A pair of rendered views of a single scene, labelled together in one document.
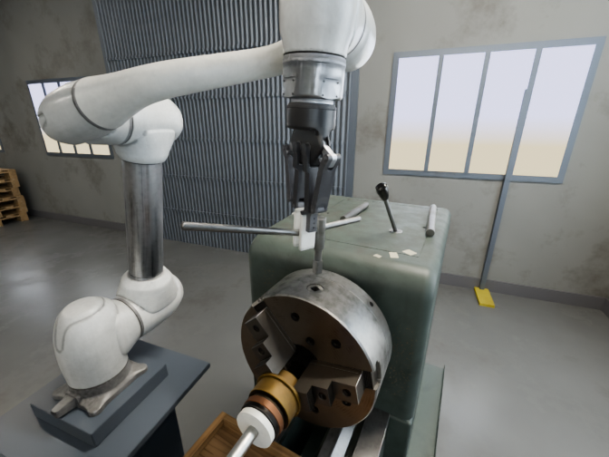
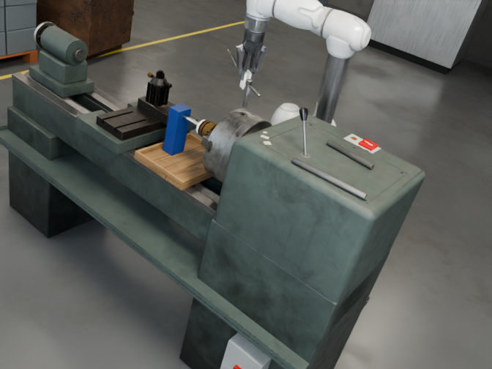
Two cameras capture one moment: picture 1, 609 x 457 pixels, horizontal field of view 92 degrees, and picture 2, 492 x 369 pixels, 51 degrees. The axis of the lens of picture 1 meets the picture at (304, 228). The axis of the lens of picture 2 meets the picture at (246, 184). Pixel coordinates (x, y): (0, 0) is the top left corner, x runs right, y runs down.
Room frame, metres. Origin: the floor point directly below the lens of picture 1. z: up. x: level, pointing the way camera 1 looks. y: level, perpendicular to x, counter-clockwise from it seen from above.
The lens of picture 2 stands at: (0.67, -1.93, 2.09)
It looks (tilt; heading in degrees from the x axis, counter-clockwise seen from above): 31 degrees down; 92
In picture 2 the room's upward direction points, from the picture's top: 15 degrees clockwise
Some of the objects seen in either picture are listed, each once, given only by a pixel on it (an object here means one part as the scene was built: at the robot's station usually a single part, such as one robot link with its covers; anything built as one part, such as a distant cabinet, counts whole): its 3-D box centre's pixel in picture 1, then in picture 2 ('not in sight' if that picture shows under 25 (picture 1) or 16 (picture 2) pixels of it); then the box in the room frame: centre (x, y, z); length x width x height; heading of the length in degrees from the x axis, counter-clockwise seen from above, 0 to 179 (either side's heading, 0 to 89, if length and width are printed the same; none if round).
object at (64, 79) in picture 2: not in sight; (62, 58); (-0.54, 0.55, 1.01); 0.30 x 0.20 x 0.29; 152
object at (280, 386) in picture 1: (273, 402); (211, 132); (0.38, 0.05, 1.08); 0.09 x 0.09 x 0.09; 62
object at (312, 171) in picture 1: (313, 179); (246, 58); (0.47, -0.01, 1.46); 0.04 x 0.01 x 0.11; 124
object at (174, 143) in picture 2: not in sight; (176, 129); (0.21, 0.15, 1.00); 0.08 x 0.06 x 0.23; 62
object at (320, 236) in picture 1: (318, 246); (247, 93); (0.50, -0.03, 1.33); 0.02 x 0.02 x 0.12
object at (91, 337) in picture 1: (92, 335); (286, 124); (0.69, 0.61, 0.97); 0.18 x 0.16 x 0.22; 159
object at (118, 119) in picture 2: not in sight; (144, 118); (0.02, 0.27, 0.95); 0.43 x 0.18 x 0.04; 62
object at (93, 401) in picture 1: (94, 380); not in sight; (0.66, 0.62, 0.83); 0.22 x 0.18 x 0.06; 160
